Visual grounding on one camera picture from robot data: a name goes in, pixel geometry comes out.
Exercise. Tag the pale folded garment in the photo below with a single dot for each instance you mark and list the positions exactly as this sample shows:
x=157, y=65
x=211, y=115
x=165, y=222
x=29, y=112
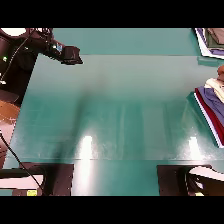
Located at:
x=215, y=86

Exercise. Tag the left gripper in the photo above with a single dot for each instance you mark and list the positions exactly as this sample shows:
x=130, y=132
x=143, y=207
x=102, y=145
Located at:
x=71, y=55

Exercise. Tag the dark blue garment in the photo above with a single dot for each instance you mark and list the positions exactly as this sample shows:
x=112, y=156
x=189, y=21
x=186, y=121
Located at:
x=210, y=100

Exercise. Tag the dark red garment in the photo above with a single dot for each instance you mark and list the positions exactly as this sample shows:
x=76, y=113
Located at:
x=210, y=115

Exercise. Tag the dark olive garment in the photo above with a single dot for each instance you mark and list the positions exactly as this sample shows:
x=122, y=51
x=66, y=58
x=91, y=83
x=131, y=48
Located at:
x=213, y=38

